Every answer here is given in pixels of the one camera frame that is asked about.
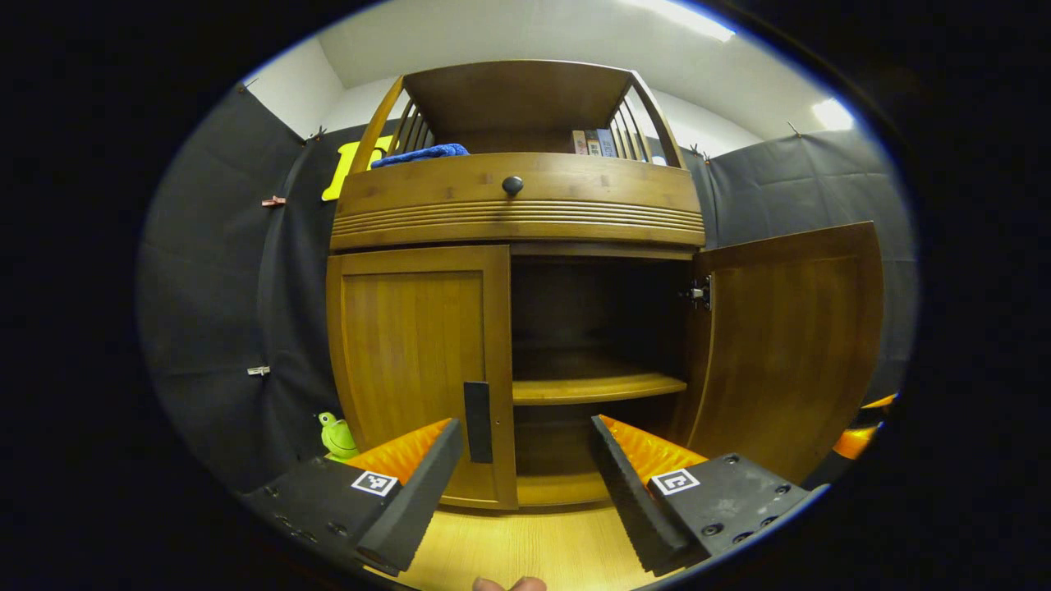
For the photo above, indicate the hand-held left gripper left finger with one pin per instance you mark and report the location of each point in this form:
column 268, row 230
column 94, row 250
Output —
column 419, row 509

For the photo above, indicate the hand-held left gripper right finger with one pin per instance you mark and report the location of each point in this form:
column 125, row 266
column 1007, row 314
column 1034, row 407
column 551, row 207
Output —
column 628, row 501

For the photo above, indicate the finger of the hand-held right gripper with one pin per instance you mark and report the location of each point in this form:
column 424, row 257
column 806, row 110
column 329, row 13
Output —
column 855, row 442
column 880, row 402

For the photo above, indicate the wooden shoe cabinet door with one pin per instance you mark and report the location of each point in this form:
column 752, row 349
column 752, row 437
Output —
column 788, row 353
column 410, row 353

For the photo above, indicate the wooden double-door shoe cabinet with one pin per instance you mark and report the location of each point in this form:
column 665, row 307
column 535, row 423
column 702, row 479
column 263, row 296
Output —
column 517, row 98

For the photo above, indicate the metal door hinge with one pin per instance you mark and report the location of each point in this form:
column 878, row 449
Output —
column 698, row 292

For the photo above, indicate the wooden cabinet drawer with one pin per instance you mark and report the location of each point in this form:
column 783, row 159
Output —
column 591, row 197

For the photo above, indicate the green plush toy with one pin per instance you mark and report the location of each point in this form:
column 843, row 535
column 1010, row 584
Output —
column 338, row 437

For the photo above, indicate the wooden inner shelf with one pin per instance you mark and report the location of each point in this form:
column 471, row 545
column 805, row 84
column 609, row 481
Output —
column 591, row 386

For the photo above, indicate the small ceiling light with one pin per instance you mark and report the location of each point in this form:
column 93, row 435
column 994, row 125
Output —
column 832, row 115

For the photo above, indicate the black backdrop cloth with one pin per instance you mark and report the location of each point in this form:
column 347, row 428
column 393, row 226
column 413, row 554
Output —
column 213, row 287

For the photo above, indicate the black round drawer knob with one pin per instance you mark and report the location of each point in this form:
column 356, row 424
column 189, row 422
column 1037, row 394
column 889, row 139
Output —
column 513, row 185

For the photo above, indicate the blue cloth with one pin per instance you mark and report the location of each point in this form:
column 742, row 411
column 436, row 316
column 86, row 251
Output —
column 419, row 154

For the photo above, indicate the pale blue spine book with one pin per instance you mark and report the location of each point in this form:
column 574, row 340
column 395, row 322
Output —
column 608, row 143

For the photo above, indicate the grey spine book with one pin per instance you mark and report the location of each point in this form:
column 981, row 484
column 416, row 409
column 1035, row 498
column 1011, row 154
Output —
column 594, row 143

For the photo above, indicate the pink spine book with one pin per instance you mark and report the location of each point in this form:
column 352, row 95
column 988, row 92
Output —
column 580, row 143

